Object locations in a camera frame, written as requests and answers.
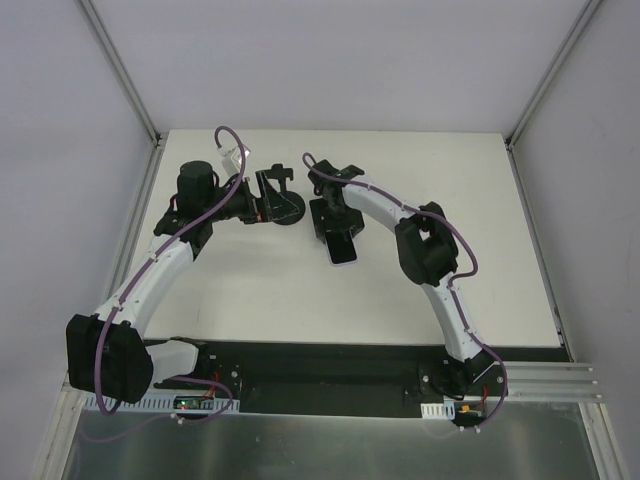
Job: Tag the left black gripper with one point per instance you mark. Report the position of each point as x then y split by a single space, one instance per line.
256 198

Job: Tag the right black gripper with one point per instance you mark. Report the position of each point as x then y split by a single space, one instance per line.
336 220

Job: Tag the phone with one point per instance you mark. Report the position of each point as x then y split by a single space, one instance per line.
341 249

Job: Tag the black phone stand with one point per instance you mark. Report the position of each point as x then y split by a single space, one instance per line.
280 205

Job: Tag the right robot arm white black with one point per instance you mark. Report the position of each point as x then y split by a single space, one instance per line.
427 246

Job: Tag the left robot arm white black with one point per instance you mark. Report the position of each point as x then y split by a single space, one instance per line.
106 352

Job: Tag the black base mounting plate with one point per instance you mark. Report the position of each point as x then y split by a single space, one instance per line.
385 381

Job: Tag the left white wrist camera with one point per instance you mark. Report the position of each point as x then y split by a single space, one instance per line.
233 159

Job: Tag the right white cable duct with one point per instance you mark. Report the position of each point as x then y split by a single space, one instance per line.
444 410

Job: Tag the white cable duct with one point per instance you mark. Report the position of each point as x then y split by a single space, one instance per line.
193 404
444 410

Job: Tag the left white cable duct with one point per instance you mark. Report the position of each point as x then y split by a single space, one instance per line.
193 404

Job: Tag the right aluminium frame post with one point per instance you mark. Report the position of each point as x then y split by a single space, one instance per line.
578 28

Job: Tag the aluminium frame post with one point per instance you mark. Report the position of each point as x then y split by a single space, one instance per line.
578 28
118 69

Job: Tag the aluminium rail extrusion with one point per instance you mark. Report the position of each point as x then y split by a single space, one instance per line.
553 382

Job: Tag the left aluminium frame post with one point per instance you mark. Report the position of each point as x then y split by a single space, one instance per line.
118 69

